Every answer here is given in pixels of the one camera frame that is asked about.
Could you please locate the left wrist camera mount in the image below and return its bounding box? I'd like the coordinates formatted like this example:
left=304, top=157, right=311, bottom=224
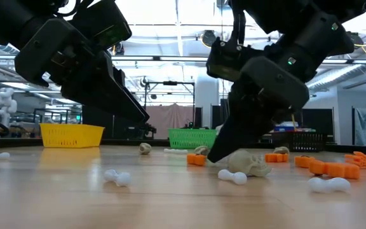
left=71, top=0, right=133, bottom=48

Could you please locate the black stand frame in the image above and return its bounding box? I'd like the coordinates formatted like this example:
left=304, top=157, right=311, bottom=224
left=143, top=81, right=196, bottom=140

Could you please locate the silver ceiling duct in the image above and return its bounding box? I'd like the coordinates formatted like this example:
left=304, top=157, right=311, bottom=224
left=306, top=63, right=366, bottom=95

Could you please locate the black partition screen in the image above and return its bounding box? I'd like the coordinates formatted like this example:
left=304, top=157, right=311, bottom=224
left=81, top=105, right=146, bottom=140
left=300, top=107, right=336, bottom=137

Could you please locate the pink curtain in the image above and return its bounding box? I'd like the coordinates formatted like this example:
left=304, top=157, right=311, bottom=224
left=145, top=103, right=197, bottom=140

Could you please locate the black plastic basket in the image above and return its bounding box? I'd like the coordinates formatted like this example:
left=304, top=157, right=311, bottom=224
left=271, top=131, right=328, bottom=153

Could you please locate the blue box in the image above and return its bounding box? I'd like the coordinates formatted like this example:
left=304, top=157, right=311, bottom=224
left=273, top=125, right=298, bottom=133

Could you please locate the black corrugated cable hose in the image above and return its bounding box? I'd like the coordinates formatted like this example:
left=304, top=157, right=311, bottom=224
left=232, top=6, right=248, bottom=47

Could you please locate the black cabinet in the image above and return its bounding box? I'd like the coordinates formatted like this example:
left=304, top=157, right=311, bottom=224
left=211, top=99, right=231, bottom=133

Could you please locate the white building column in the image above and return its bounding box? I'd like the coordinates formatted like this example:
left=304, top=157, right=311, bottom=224
left=195, top=74, right=220, bottom=129

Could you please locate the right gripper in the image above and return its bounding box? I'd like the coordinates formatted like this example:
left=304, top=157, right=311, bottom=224
left=207, top=56, right=310, bottom=163

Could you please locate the green plastic basket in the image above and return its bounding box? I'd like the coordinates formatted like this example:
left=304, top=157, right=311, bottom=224
left=168, top=128, right=219, bottom=150

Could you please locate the yellow plastic basket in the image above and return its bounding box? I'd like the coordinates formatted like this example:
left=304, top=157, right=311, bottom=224
left=39, top=123, right=105, bottom=149

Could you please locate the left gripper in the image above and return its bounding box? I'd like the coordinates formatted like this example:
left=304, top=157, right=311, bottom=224
left=14, top=18, right=150, bottom=124

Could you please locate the black table frame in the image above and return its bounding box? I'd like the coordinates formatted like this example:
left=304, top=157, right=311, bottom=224
left=0, top=136, right=366, bottom=154

